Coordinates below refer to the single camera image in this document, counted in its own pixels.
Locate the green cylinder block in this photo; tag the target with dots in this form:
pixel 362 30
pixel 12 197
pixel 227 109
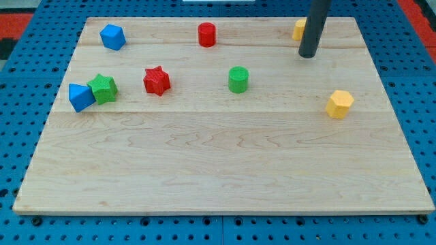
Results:
pixel 238 79

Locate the blue triangular block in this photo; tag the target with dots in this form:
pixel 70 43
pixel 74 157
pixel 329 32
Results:
pixel 80 97

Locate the blue cube block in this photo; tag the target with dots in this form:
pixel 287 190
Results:
pixel 112 37

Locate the yellow block behind rod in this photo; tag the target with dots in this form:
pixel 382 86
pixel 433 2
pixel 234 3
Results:
pixel 299 29

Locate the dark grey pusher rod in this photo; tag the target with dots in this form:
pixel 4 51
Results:
pixel 314 27

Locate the red star block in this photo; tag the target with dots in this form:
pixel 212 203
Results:
pixel 156 81

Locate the yellow hexagon block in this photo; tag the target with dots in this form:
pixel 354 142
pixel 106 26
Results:
pixel 339 104

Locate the red cylinder block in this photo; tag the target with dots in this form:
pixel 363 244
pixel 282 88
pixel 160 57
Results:
pixel 207 34

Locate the green star block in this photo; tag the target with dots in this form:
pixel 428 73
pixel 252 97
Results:
pixel 103 89

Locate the light wooden board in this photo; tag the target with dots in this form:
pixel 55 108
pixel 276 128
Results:
pixel 200 149

